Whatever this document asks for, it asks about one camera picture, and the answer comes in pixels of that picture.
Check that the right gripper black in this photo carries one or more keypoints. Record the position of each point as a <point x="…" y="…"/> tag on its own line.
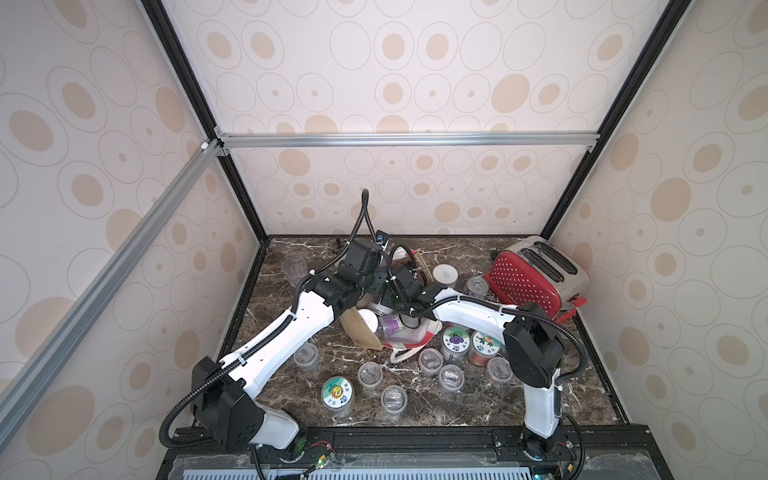
<point x="397" y="298"/>

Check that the large white lid canister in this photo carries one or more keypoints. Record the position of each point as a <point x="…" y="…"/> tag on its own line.
<point x="446" y="275"/>

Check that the burlap canvas bag red lining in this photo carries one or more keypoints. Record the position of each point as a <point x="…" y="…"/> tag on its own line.
<point x="417" y="332"/>

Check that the purple flower label jar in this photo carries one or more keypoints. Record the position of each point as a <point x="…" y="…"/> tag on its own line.
<point x="455" y="344"/>

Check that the red content clear jar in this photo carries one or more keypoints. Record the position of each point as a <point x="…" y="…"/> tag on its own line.
<point x="430" y="362"/>

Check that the red green label jar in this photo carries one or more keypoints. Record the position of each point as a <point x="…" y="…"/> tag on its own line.
<point x="483" y="348"/>

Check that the clear jar front row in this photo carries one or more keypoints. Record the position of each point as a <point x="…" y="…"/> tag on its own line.
<point x="451" y="378"/>

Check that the green floral label jar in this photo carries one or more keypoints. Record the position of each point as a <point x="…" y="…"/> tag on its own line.
<point x="306" y="357"/>

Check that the yellow green lid jar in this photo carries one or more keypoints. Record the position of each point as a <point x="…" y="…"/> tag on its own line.
<point x="338" y="396"/>

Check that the clear small seed jar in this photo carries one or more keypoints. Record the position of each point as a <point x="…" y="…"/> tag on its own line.
<point x="499" y="372"/>

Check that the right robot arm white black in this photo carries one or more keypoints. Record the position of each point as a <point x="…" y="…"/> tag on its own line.
<point x="543" y="355"/>

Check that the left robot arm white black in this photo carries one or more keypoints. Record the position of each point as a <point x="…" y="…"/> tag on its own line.
<point x="223" y="392"/>

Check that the white lid purple jar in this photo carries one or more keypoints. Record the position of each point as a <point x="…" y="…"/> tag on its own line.
<point x="384" y="327"/>

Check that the clear plastic cup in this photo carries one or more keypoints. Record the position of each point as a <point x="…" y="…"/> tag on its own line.
<point x="294" y="269"/>

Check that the red silver toaster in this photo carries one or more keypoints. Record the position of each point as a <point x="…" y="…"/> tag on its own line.
<point x="533" y="270"/>

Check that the silver horizontal rail back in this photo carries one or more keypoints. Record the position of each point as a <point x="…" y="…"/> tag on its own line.
<point x="427" y="139"/>

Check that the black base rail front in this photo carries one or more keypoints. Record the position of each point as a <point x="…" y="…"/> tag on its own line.
<point x="588" y="452"/>

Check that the silver diagonal rail left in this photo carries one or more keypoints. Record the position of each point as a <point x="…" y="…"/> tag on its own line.
<point x="41" y="370"/>

